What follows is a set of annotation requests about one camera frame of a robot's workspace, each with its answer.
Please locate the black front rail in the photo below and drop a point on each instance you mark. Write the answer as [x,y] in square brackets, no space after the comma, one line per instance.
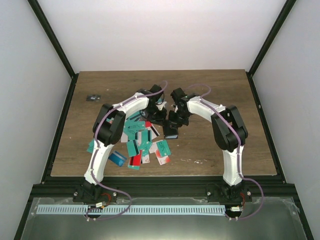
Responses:
[167,186]

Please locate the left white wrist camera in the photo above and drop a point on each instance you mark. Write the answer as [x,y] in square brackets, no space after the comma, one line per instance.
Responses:
[161,105]

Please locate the blue card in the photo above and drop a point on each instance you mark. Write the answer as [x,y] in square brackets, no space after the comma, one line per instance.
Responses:
[117,158]

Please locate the white red circle card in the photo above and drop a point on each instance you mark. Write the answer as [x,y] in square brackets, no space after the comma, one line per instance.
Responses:
[162,159]

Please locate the black frame post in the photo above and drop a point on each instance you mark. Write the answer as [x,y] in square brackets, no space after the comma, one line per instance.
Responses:
[40,15]
[277,25]

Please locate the left black frame post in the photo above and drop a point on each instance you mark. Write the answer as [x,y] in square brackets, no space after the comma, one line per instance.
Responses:
[40,15]

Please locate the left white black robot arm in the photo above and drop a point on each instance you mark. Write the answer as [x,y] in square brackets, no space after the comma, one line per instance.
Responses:
[109,125]

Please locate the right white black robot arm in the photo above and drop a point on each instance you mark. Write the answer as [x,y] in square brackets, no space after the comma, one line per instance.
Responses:
[229,130]

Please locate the teal VIP card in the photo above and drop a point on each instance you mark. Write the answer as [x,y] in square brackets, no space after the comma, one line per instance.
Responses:
[163,148]

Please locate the black card holder wallet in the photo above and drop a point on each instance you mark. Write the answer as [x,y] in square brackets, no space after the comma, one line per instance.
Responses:
[170,131]

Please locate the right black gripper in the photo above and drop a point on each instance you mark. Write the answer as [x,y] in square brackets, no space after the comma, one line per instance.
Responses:
[171,120]

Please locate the small black tag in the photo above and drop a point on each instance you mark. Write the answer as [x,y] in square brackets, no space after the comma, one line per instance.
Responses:
[93,98]

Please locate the light blue slotted strip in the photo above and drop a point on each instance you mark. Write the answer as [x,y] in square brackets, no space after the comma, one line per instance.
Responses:
[206,210]

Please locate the right black frame post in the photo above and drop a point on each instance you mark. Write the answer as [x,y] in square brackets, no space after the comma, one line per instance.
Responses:
[277,25]

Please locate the teal card centre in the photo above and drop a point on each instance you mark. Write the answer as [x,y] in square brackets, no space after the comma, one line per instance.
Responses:
[132,127]

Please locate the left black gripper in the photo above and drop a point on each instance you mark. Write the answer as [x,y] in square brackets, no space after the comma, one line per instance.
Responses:
[161,117]

